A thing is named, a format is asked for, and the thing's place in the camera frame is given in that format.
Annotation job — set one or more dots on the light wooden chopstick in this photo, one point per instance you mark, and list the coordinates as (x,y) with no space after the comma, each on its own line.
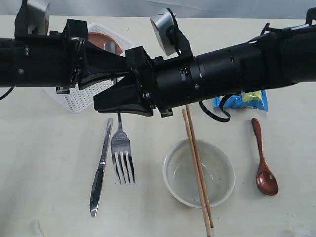
(197,175)

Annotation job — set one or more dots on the dark red wooden spoon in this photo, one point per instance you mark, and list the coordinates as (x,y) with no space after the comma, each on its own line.
(265,180)

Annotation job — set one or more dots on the white perforated plastic basket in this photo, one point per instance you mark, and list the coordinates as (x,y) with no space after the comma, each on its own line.
(78,100)

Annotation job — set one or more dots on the brown round plate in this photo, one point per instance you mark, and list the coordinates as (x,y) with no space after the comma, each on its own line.
(104,42)

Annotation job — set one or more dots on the silver table knife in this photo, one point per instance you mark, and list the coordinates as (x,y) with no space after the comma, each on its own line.
(99,175)

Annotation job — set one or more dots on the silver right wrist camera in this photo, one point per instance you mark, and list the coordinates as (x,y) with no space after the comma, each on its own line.
(168,34)

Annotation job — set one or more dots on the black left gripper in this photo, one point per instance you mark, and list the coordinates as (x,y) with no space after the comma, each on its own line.
(65,64)

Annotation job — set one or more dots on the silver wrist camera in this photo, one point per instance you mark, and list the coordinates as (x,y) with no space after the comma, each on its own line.
(32,18)
(168,34)

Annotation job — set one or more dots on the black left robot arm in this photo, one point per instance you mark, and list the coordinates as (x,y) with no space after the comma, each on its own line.
(24,61)

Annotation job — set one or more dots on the blue chips bag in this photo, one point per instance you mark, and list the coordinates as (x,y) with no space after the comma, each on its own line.
(253,100)

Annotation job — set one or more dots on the white ceramic bowl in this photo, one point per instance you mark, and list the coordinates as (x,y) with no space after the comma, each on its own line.
(179,175)

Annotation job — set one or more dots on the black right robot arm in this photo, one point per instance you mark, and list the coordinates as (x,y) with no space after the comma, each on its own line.
(274,59)

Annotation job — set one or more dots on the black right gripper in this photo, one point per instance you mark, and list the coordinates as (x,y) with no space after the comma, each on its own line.
(137,92)

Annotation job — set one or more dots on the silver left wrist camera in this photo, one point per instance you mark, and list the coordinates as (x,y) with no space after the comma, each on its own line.
(32,18)

